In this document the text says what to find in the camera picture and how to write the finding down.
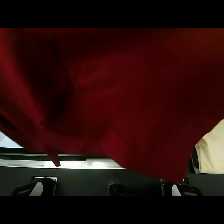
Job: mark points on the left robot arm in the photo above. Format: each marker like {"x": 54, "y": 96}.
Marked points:
{"x": 23, "y": 190}

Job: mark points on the cream garment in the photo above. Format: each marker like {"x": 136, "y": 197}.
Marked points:
{"x": 211, "y": 153}

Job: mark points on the dark red T-shirt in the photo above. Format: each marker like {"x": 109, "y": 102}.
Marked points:
{"x": 126, "y": 96}

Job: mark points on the silver frame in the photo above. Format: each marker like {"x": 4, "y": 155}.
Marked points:
{"x": 96, "y": 164}

